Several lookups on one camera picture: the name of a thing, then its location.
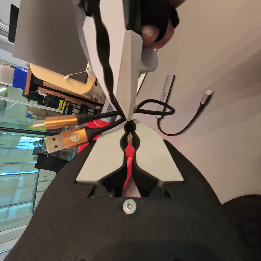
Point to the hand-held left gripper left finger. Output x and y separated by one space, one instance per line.
102 161

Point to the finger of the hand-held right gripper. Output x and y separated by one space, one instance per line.
91 40
126 71

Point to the blue box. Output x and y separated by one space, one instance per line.
20 78

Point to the black metal pole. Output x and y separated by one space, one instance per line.
20 129

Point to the person's right hand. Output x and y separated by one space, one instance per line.
149 34

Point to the yellow crate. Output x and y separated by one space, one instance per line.
62 104

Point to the black quilted pad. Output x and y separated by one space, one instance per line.
244 224

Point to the brown cardboard box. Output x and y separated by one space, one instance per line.
40 113

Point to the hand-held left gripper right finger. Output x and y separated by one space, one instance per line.
159 161

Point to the yellow twist tie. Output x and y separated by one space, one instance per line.
135 109

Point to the red storage bin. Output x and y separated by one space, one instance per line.
97 124

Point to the white adjustable stand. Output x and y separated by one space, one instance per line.
92 73

